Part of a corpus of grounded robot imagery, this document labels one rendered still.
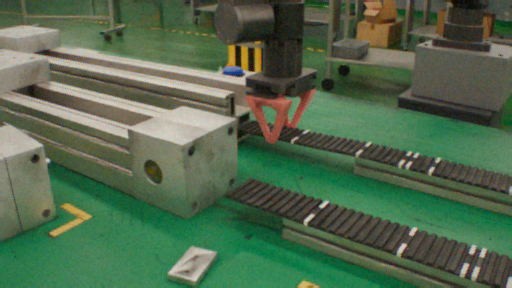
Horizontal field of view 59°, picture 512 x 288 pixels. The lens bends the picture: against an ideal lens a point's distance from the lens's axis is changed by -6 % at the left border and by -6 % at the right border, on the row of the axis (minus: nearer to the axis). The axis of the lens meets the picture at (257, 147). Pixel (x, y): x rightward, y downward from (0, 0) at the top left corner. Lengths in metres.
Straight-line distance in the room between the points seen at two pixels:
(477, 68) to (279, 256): 0.65
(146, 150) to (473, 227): 0.39
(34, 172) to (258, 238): 0.26
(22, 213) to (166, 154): 0.18
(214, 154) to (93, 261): 0.18
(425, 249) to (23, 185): 0.43
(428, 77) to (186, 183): 0.65
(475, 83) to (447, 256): 0.60
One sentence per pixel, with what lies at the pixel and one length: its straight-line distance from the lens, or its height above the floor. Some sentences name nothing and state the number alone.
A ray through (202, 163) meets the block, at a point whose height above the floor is 0.84.
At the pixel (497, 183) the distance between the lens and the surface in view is 0.63.
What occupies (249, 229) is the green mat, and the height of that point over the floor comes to 0.78.
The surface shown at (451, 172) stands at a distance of 0.64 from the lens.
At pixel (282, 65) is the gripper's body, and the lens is 0.67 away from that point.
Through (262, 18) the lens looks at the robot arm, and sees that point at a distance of 0.63.
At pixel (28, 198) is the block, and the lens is 0.58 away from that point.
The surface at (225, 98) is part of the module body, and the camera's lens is 0.72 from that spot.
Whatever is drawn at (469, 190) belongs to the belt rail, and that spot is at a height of 0.80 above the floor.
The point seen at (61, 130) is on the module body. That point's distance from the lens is 0.70.
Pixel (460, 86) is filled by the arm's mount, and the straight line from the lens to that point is 1.04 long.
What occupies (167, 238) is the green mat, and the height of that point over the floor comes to 0.78.
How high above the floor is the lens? 1.08
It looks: 23 degrees down
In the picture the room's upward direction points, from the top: straight up
